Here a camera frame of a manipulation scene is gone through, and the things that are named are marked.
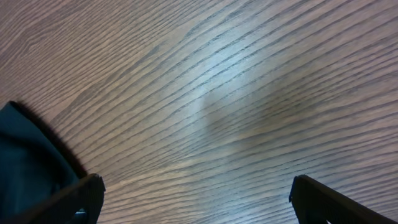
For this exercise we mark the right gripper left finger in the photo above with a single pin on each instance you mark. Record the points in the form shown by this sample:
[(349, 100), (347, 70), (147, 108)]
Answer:
[(78, 203)]

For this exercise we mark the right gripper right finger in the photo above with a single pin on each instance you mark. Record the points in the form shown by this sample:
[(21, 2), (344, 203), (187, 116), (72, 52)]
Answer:
[(315, 203)]

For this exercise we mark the black polo shirt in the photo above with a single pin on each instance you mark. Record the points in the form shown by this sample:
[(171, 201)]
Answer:
[(34, 164)]

